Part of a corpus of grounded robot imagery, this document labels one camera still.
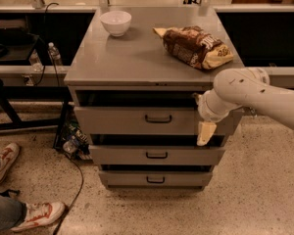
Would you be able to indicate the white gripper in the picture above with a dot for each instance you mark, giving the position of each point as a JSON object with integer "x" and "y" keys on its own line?
{"x": 204, "y": 110}

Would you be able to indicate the grey top drawer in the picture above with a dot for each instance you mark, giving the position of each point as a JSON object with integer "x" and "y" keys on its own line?
{"x": 138, "y": 121}

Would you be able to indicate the grey drawer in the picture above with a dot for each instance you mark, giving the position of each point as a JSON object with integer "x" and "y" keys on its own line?
{"x": 138, "y": 121}
{"x": 156, "y": 155}
{"x": 154, "y": 179}

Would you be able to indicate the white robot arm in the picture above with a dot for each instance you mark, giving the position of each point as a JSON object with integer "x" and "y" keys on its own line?
{"x": 236, "y": 88}

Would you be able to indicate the grey metal drawer cabinet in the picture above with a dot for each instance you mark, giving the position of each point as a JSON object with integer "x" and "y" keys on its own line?
{"x": 135, "y": 70}

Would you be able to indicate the grey middle drawer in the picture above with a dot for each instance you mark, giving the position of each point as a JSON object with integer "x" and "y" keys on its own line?
{"x": 156, "y": 155}

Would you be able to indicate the grey bottom drawer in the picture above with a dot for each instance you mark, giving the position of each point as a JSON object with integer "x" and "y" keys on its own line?
{"x": 154, "y": 179}

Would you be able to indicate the brown yellow chip bag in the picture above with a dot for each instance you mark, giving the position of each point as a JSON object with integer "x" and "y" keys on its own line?
{"x": 195, "y": 47}

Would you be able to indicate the white ceramic bowl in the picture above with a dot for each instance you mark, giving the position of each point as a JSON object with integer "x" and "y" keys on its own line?
{"x": 116, "y": 22}

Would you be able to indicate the crumpled snack wrappers pile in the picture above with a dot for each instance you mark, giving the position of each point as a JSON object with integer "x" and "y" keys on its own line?
{"x": 75, "y": 142}

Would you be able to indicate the clear plastic water bottle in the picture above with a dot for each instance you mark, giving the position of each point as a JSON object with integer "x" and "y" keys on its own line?
{"x": 55, "y": 55}

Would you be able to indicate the white red left sneaker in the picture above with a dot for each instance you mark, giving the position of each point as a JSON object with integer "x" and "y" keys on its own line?
{"x": 41, "y": 214}

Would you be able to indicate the white red sneaker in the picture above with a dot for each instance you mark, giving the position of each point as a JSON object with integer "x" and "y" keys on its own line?
{"x": 41, "y": 214}
{"x": 7, "y": 157}

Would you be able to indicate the white red right sneaker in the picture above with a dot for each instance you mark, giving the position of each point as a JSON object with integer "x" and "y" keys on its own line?
{"x": 7, "y": 157}

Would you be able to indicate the black metal stand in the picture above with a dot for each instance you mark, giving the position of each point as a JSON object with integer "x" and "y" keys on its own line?
{"x": 34, "y": 93}

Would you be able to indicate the blue jeans leg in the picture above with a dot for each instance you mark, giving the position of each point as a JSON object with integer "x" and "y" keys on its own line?
{"x": 12, "y": 213}

